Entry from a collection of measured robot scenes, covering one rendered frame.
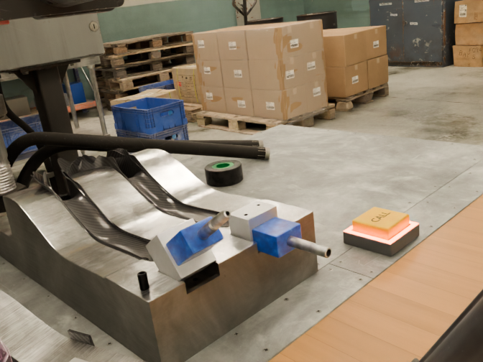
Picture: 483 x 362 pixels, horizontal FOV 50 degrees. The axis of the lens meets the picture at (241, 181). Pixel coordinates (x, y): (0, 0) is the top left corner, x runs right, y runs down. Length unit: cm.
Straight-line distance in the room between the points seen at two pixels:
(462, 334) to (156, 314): 37
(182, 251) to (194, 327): 9
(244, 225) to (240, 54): 420
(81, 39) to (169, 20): 677
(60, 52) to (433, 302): 107
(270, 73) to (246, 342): 401
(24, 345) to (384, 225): 48
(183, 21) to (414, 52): 344
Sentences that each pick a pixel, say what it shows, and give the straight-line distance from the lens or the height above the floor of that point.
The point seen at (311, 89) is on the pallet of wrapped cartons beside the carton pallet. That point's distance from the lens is 474.
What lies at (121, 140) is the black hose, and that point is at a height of 90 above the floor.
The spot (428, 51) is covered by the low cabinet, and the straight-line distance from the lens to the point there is 765.
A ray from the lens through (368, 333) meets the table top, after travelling 61.
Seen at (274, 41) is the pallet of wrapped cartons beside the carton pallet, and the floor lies 82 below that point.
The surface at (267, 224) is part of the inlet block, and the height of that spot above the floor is 90.
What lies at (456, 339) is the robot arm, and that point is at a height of 103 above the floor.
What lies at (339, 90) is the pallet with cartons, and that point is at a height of 22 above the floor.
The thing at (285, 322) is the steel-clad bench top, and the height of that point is 80.
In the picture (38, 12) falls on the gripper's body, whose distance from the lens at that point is 42.
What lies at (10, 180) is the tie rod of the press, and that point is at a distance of 124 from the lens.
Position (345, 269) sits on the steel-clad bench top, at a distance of 72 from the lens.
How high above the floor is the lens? 116
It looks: 19 degrees down
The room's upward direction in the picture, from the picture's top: 7 degrees counter-clockwise
